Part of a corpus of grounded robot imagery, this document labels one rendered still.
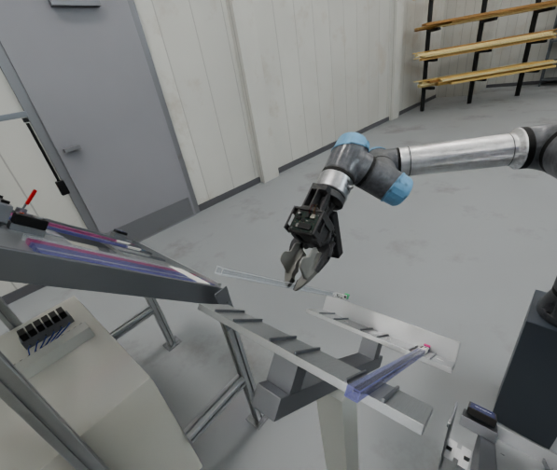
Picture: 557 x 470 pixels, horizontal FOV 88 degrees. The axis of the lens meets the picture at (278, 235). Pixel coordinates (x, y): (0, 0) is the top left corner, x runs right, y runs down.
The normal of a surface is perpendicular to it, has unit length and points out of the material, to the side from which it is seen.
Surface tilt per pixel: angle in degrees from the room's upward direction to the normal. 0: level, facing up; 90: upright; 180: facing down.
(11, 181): 90
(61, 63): 90
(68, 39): 90
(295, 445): 0
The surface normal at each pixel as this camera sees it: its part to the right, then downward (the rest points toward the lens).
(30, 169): 0.72, 0.24
